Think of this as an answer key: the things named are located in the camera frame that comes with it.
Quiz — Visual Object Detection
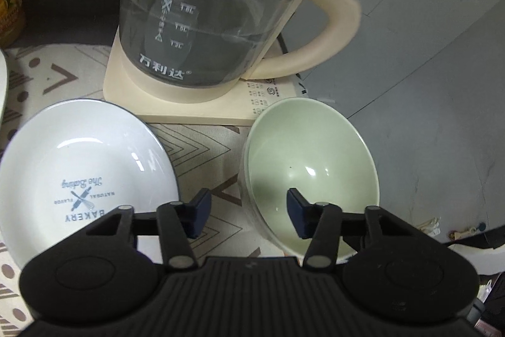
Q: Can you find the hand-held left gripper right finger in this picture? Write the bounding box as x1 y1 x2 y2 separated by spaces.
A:
287 187 400 270

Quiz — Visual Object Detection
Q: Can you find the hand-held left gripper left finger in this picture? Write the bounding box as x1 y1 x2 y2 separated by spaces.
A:
84 189 213 270

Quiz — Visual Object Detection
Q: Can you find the pale green bowl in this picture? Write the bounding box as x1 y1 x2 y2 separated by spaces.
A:
237 97 381 256

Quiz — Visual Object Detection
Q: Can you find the white plate with blue print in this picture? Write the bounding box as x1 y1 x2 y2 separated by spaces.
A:
0 99 183 270

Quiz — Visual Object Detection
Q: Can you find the patterned beige table mat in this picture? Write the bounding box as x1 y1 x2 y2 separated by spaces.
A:
0 43 285 337

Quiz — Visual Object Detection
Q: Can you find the cream kettle base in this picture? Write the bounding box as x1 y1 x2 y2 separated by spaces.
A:
103 25 309 125

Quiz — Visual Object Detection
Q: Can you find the glass kettle with cream handle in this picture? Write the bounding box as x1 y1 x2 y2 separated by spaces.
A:
117 0 362 101

